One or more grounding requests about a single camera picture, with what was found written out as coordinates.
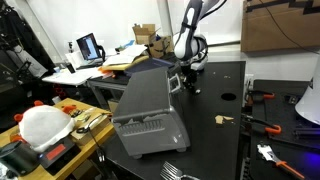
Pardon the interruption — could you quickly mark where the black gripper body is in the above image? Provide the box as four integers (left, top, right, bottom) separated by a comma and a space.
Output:
180, 64, 199, 84

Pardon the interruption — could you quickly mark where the small printed cardboard box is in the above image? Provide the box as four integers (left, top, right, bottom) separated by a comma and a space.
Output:
148, 35, 175, 59

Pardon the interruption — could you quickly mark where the gray toaster oven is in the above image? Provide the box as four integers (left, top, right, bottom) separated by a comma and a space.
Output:
111, 66, 192, 159

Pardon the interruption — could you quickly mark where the blue plastic bin lid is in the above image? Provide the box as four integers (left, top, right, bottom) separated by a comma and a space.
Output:
124, 57, 175, 78

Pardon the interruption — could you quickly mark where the white power socket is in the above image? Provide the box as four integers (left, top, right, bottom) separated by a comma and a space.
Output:
244, 73, 255, 94

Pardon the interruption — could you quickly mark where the open cardboard box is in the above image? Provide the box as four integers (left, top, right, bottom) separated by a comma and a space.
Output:
132, 23, 161, 46

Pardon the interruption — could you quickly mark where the white paper stack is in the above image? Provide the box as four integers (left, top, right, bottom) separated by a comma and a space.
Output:
102, 44, 148, 67

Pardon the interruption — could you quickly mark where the yellow foam pad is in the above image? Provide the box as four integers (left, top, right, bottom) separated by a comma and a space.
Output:
99, 54, 150, 72

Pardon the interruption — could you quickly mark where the small orange object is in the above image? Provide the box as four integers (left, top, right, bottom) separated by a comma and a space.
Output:
97, 66, 117, 80

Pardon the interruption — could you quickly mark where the silver fork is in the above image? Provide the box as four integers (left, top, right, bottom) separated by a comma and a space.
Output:
159, 160, 202, 180

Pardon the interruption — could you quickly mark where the large cardboard box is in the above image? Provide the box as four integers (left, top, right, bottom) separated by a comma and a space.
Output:
240, 0, 320, 54

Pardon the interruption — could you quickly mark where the flat tan box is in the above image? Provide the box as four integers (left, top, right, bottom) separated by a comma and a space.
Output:
69, 111, 114, 147

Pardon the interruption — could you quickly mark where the open black laptop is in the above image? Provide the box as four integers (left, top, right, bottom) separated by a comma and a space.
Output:
75, 32, 105, 69

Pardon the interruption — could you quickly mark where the white desk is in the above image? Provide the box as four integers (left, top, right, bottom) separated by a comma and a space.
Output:
41, 65, 105, 87

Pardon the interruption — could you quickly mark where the white box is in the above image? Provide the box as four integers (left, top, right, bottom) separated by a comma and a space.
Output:
64, 49, 83, 69

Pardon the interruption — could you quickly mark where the black phone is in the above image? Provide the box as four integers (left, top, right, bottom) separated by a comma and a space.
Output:
65, 62, 77, 75

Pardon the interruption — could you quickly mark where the yellow wooden table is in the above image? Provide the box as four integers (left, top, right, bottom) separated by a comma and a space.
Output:
0, 97, 116, 180

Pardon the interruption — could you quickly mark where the black scale red display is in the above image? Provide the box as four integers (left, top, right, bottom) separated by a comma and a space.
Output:
35, 135, 83, 176

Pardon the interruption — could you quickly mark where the black hanging jacket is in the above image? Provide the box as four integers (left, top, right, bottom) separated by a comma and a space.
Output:
0, 3, 56, 79

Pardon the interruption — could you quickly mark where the black round container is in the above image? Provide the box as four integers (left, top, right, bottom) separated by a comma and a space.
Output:
0, 140, 42, 178

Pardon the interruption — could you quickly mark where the black clamp orange handle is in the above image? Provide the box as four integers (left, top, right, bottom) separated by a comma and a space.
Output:
245, 89, 276, 105
241, 113, 283, 136

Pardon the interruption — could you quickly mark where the aluminium frame table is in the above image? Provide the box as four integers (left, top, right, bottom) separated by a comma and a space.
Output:
87, 49, 183, 109

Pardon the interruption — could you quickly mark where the silver clamp orange handle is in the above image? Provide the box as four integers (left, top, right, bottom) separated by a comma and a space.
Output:
256, 143, 306, 180

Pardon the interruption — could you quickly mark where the small black bracket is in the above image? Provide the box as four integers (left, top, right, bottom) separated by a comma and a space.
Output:
287, 94, 302, 105

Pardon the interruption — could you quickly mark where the thin black hanging cable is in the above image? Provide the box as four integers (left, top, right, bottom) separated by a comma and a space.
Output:
258, 0, 320, 55

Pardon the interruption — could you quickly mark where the black metal rail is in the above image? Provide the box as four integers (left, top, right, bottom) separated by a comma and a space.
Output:
292, 127, 320, 142

